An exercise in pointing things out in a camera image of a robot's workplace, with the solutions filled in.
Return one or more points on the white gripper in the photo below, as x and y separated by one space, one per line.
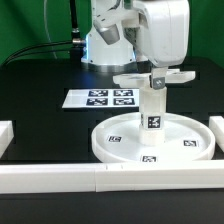
162 36

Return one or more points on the white cross-shaped table base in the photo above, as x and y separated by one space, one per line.
138 80

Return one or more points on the white round table top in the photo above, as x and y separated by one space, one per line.
121 139

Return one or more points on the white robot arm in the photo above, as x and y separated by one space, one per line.
110 43

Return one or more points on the white marker sheet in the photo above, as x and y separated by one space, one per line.
101 98

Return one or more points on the white left side block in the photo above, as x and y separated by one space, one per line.
6 135

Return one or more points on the white front rail right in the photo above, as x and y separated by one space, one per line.
157 176

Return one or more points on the white rail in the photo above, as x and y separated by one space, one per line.
54 178
157 176

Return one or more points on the white front rail left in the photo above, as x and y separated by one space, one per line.
54 178

